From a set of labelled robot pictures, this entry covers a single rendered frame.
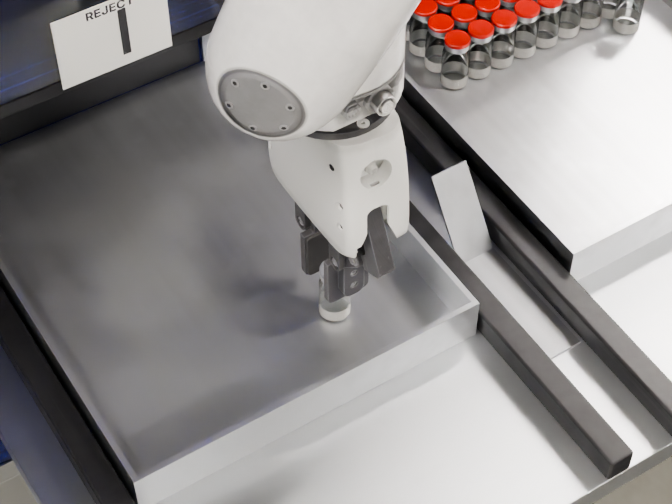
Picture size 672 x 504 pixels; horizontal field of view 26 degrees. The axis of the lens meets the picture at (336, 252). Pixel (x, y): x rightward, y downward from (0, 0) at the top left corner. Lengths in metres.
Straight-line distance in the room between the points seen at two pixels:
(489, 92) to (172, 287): 0.31
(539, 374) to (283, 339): 0.18
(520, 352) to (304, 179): 0.20
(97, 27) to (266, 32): 0.33
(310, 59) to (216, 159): 0.43
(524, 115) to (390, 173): 0.31
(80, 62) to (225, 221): 0.16
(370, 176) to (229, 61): 0.18
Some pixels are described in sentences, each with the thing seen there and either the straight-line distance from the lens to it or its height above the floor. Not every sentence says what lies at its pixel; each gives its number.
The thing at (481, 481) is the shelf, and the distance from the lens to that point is 0.95.
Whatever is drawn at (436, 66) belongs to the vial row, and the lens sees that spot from 1.17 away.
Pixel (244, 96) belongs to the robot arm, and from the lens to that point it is 0.72.
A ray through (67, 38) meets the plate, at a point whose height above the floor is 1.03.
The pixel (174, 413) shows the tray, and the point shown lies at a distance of 0.97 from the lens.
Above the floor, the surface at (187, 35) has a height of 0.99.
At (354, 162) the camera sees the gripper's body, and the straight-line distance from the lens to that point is 0.84.
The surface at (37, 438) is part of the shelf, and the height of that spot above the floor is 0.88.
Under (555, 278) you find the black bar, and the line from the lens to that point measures 1.02.
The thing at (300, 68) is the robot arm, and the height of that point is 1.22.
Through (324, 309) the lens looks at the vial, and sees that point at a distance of 1.00.
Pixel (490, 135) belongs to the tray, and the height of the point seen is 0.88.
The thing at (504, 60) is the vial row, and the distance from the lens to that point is 1.18.
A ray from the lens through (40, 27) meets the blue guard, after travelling 0.99.
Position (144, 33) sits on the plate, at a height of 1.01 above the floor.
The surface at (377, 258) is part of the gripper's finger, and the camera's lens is 0.89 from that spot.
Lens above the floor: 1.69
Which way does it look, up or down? 50 degrees down
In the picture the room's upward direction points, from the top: straight up
